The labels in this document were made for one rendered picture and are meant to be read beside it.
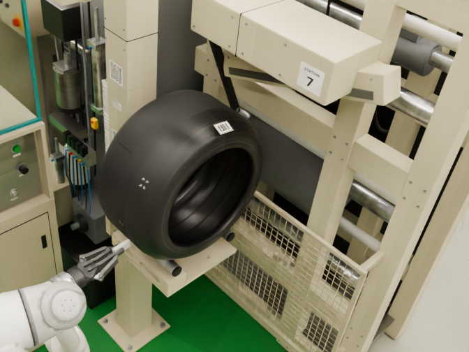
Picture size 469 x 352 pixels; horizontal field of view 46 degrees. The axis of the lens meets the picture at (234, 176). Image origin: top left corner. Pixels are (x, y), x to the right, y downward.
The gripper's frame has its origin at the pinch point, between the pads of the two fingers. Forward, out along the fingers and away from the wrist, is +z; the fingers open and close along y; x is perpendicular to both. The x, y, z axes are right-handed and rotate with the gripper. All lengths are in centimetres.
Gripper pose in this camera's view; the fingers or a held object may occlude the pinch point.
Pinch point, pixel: (121, 246)
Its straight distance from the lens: 199.4
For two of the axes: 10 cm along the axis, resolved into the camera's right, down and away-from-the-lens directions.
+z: 7.1, -4.9, 5.0
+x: -0.1, 7.1, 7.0
